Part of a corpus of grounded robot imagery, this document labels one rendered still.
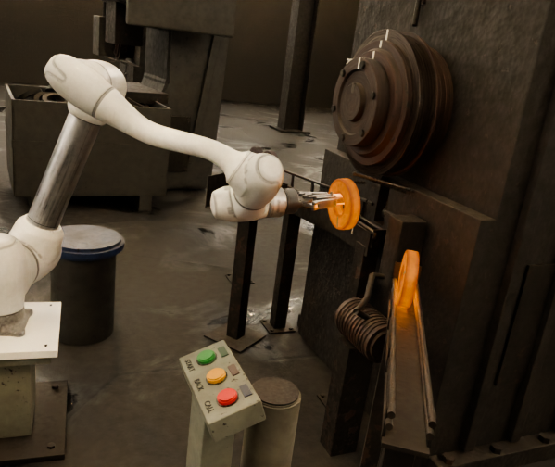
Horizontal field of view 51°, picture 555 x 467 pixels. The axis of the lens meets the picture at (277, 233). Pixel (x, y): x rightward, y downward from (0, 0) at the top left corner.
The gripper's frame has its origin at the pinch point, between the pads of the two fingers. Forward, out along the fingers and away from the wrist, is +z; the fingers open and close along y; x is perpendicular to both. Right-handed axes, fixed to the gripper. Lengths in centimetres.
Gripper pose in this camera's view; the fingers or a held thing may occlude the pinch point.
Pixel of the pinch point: (343, 198)
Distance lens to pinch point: 177.1
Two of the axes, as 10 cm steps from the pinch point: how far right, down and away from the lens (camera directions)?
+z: 9.3, -0.6, 3.7
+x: 0.7, -9.4, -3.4
